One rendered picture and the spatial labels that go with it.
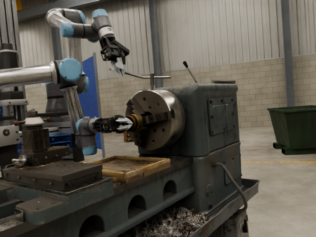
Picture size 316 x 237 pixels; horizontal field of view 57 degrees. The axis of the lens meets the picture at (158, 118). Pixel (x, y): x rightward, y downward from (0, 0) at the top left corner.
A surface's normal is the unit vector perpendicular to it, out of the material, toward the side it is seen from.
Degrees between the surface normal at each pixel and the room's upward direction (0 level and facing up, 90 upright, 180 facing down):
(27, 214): 89
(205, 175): 90
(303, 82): 90
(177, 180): 88
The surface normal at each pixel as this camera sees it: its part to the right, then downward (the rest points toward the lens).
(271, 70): -0.35, 0.07
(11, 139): 0.87, -0.04
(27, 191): -0.61, 0.06
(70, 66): 0.57, -0.01
